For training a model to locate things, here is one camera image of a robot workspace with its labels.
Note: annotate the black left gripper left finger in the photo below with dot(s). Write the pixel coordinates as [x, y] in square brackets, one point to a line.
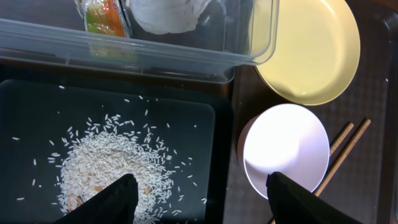
[116, 204]

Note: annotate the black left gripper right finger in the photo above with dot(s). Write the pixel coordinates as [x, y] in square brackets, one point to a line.
[292, 204]

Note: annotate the pile of rice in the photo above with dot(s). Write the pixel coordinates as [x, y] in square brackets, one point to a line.
[102, 158]

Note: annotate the white bowl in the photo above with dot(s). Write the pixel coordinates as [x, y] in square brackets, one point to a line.
[285, 138]

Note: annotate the wooden chopstick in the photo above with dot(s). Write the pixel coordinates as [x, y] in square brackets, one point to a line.
[344, 154]
[341, 137]

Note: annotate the green snack wrapper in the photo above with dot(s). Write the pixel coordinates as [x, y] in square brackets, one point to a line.
[103, 17]

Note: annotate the white tissue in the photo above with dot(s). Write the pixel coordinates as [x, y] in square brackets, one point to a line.
[167, 16]

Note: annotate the black waste tray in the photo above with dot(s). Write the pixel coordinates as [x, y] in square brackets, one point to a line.
[41, 123]

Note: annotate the clear plastic waste bin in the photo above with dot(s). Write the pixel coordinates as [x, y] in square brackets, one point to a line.
[229, 33]

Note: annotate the brown serving tray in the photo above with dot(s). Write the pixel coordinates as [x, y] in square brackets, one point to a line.
[365, 185]

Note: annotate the yellow plate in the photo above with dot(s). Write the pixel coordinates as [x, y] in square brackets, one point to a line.
[316, 54]

